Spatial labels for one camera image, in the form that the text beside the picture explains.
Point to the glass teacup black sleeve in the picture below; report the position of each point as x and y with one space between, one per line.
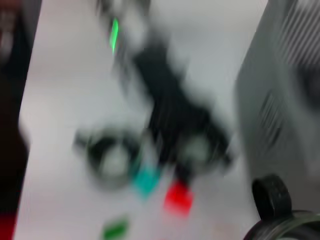
196 150
272 197
110 155

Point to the teal square brick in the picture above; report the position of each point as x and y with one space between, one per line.
146 181

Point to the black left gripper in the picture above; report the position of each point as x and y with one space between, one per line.
167 95

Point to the grey perforated storage basket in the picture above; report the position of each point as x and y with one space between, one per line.
275 75

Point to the green small brick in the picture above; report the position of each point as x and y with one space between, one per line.
115 228

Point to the red curved brick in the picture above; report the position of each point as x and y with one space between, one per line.
178 198

